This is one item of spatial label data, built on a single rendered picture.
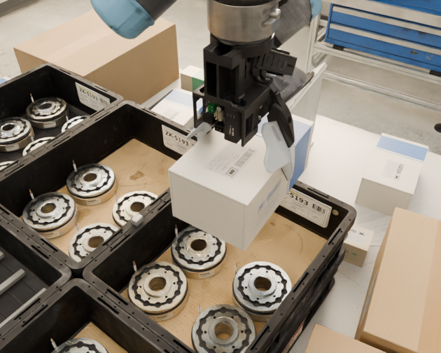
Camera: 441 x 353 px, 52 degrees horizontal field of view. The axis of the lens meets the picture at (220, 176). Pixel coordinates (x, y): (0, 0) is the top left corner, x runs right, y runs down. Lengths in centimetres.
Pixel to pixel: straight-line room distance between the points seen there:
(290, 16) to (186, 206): 61
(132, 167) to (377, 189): 58
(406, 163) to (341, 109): 161
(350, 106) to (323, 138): 147
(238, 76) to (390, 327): 49
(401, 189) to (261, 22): 73
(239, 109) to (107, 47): 96
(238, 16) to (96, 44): 101
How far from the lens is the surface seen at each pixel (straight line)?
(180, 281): 81
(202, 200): 59
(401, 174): 117
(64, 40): 150
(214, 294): 83
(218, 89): 50
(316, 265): 75
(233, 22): 48
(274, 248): 89
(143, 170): 105
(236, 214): 57
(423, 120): 286
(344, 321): 98
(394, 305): 83
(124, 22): 57
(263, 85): 54
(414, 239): 94
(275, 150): 57
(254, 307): 78
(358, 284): 104
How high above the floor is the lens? 153
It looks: 43 degrees down
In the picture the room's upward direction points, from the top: straight up
